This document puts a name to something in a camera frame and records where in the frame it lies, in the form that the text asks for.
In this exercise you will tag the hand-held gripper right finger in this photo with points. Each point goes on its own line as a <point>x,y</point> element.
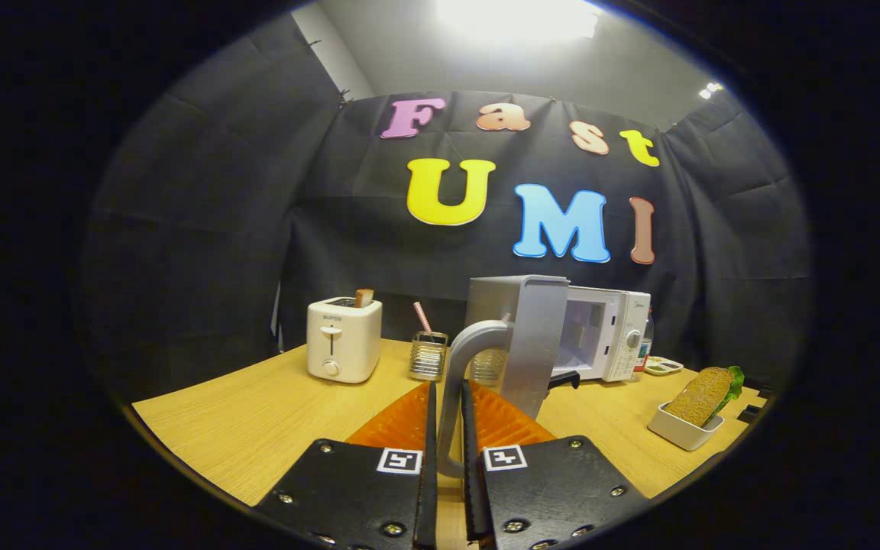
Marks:
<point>472,473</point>

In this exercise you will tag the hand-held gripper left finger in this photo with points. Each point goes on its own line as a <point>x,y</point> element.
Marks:
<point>430,473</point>

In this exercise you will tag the white microwave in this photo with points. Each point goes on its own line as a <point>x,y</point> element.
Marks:
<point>612,336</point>

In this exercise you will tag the brown bread lettuce sandwich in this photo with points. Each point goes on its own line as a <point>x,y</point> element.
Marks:
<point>700,397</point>

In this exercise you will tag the clear glass cup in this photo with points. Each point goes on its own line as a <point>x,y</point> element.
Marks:
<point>488,368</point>

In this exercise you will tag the small black object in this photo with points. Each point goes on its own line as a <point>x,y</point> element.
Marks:
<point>564,379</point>

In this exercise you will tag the pink striped straw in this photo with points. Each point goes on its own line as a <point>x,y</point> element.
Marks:
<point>422,317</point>

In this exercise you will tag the white toaster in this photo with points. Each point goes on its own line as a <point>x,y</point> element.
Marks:
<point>344,340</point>

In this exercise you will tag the toast slice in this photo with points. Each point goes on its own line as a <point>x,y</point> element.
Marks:
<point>364,298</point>

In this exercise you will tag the white rectangular dish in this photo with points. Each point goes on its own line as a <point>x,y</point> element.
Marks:
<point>677,434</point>

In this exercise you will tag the clear plastic bottle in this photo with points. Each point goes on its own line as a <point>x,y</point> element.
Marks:
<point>645,344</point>

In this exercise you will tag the white divided seed tray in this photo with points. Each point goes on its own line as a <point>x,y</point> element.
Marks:
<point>663,366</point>

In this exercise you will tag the black backdrop cloth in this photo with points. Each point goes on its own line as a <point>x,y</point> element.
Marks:
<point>257,229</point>

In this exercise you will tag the small ceiling light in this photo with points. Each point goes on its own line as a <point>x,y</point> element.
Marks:
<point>710,90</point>

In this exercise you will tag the large ceiling light panel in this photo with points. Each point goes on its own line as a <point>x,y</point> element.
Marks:
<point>520,19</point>

